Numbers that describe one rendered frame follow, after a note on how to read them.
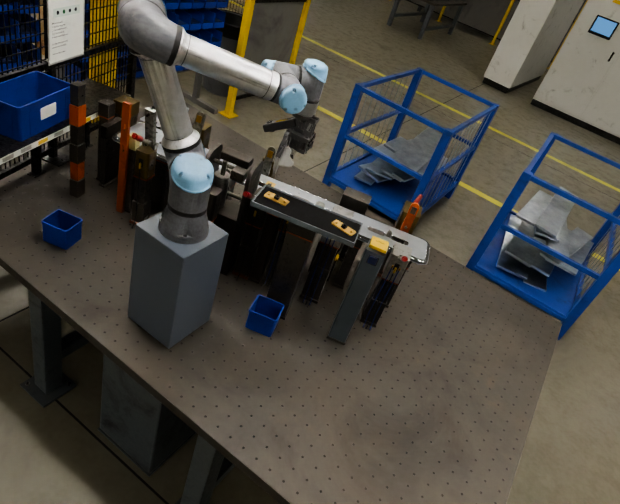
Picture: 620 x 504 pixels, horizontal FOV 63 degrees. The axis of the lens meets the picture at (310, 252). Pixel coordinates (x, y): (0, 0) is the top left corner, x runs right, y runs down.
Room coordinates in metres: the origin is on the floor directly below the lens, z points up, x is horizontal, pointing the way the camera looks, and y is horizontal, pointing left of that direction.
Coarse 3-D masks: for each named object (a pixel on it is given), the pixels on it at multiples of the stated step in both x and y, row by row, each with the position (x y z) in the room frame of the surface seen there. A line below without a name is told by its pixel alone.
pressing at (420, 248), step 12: (120, 132) 1.82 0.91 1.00; (144, 132) 1.88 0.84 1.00; (156, 156) 1.74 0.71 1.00; (264, 180) 1.84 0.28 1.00; (276, 180) 1.88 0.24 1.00; (288, 192) 1.82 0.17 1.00; (300, 192) 1.85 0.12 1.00; (360, 216) 1.83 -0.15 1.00; (384, 228) 1.80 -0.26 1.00; (396, 228) 1.84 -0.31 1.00; (360, 240) 1.67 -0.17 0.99; (408, 240) 1.78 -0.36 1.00; (420, 240) 1.81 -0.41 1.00; (420, 252) 1.72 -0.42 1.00; (420, 264) 1.65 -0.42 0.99
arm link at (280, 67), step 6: (264, 60) 1.42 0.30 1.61; (270, 60) 1.42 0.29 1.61; (264, 66) 1.40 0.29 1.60; (270, 66) 1.40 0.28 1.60; (276, 66) 1.41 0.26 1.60; (282, 66) 1.41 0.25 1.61; (288, 66) 1.43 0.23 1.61; (294, 66) 1.45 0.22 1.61; (300, 66) 1.46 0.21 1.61; (282, 72) 1.37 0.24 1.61; (288, 72) 1.38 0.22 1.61; (294, 72) 1.43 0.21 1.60; (300, 72) 1.44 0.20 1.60; (300, 78) 1.43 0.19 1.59
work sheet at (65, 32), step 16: (48, 0) 1.88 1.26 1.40; (64, 0) 1.97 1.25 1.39; (80, 0) 2.07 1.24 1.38; (48, 16) 1.88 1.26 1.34; (64, 16) 1.97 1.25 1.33; (80, 16) 2.07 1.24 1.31; (48, 32) 1.88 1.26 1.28; (64, 32) 1.97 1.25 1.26; (80, 32) 2.07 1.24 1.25; (48, 48) 1.87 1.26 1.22; (64, 48) 1.97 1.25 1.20; (80, 48) 2.07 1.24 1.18; (48, 64) 1.87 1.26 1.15
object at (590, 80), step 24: (600, 0) 9.00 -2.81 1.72; (576, 24) 9.05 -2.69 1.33; (600, 24) 8.92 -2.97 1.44; (576, 48) 8.99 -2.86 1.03; (600, 48) 8.88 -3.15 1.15; (552, 72) 9.04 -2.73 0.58; (576, 72) 8.92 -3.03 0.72; (600, 72) 8.81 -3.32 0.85; (552, 96) 8.97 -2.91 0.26; (576, 96) 8.85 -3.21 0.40; (600, 96) 8.74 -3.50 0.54; (576, 120) 8.81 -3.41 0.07; (600, 120) 8.67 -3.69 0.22
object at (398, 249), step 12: (396, 252) 1.57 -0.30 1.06; (408, 252) 1.59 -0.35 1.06; (396, 264) 1.54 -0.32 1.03; (384, 276) 1.55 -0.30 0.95; (396, 276) 1.54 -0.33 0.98; (384, 288) 1.55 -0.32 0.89; (372, 300) 1.55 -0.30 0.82; (384, 300) 1.55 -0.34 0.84; (372, 312) 1.54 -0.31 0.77; (372, 324) 1.54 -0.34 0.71
